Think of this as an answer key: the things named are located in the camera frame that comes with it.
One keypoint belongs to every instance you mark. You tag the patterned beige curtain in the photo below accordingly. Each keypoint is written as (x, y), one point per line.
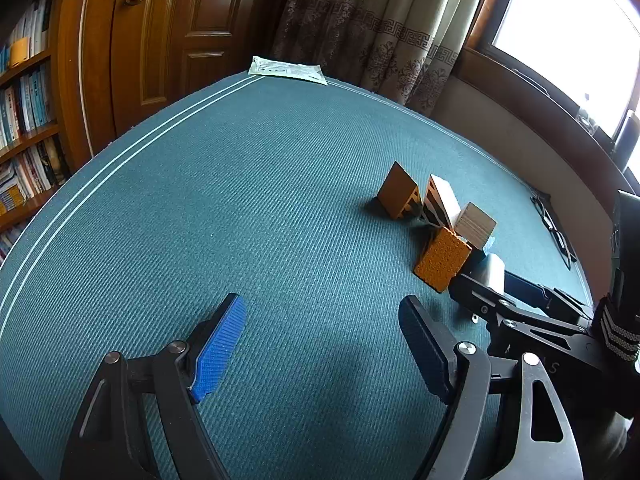
(375, 20)

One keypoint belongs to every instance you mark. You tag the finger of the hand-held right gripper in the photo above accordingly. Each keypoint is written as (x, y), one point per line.
(475, 295)
(525, 287)

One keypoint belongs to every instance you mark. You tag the orange dotted block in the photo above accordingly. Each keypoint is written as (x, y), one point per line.
(440, 260)

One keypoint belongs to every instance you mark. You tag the orange striped triangular block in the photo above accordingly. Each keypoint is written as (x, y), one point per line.
(392, 187)

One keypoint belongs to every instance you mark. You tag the window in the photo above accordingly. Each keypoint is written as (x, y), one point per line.
(560, 20)

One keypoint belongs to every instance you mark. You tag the small white striped triangular block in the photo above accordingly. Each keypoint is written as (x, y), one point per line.
(445, 197)

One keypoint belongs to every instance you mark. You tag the dark box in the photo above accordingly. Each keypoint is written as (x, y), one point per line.
(630, 140)

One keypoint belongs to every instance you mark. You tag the blue block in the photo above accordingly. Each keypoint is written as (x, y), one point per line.
(487, 246)

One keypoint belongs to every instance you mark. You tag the light wooden cube block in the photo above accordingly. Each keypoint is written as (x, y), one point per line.
(475, 225)

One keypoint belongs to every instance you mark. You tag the white paper packet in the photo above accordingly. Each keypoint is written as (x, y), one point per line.
(287, 69)

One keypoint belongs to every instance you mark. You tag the wooden bookshelf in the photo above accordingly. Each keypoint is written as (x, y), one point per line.
(30, 140)

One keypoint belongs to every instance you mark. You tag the black eyeglasses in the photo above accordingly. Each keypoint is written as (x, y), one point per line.
(547, 217)

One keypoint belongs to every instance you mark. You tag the wooden door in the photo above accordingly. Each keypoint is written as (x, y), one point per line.
(210, 10)

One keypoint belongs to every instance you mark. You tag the rows of shelved books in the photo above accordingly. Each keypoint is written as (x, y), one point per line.
(25, 105)

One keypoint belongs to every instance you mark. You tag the white cylinder block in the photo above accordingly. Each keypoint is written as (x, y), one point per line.
(492, 270)

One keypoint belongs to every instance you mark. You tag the clear drinking glass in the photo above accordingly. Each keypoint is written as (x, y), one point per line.
(586, 120)

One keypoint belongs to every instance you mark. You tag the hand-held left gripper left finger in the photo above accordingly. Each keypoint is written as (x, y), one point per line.
(220, 345)

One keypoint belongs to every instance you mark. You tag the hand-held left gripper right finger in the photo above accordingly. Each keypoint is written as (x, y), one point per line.
(425, 345)

